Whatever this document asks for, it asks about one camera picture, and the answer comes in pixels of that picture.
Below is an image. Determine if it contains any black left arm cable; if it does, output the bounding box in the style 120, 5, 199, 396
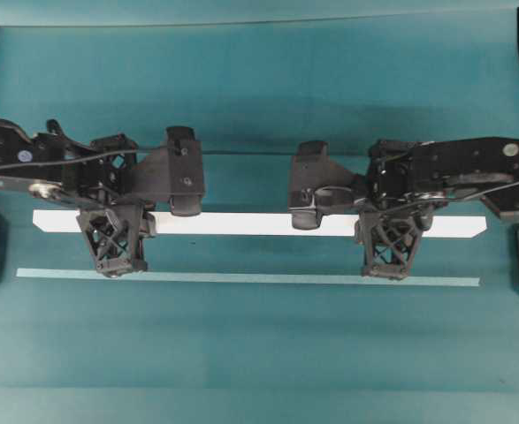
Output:
0, 118, 172, 176

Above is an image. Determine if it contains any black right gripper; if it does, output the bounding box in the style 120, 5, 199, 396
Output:
351, 140, 440, 280

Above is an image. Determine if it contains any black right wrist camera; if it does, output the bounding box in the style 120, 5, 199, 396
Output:
287, 140, 368, 231

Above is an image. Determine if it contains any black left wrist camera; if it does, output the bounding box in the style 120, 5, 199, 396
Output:
130, 126, 206, 217

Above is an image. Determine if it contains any white wooden board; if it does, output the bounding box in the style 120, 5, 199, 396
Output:
33, 209, 487, 239

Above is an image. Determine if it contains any teal green table cloth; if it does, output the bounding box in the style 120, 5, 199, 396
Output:
0, 1, 519, 423

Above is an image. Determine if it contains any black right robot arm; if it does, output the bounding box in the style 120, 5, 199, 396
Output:
355, 137, 519, 280

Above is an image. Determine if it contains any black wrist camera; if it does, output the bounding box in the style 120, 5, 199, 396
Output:
130, 126, 206, 217
287, 140, 368, 231

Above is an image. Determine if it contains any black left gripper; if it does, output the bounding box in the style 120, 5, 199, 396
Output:
29, 119, 156, 278

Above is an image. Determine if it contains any light blue tape strip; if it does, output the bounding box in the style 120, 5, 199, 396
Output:
16, 268, 480, 287

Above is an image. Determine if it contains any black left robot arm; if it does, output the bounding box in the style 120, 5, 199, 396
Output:
0, 118, 156, 277

